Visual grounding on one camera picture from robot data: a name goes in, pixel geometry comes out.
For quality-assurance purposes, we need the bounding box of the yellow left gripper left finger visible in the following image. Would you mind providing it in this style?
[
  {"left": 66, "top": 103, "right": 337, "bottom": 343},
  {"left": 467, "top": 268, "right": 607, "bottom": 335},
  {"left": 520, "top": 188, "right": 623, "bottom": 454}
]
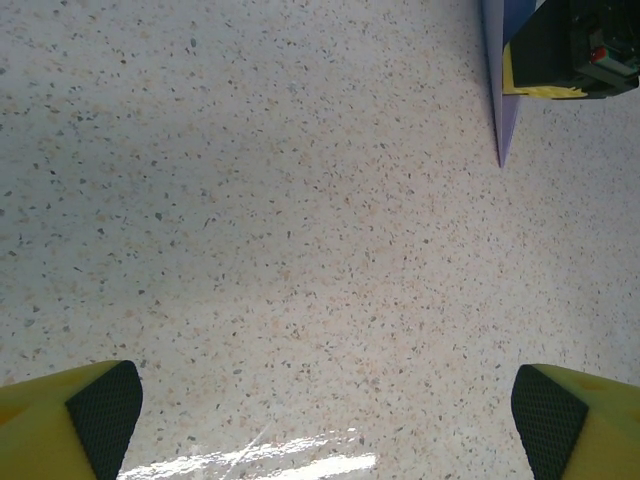
[{"left": 0, "top": 359, "right": 144, "bottom": 480}]

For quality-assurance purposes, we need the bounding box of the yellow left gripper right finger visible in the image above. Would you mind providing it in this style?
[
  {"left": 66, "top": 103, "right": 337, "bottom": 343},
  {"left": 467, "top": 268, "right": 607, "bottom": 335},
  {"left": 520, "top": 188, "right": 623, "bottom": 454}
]
[{"left": 512, "top": 363, "right": 640, "bottom": 480}]

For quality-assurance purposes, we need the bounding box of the purple paper sheet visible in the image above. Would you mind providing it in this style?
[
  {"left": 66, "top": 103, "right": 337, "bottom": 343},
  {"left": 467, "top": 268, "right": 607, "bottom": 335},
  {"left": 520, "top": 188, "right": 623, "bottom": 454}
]
[{"left": 480, "top": 0, "right": 549, "bottom": 169}]

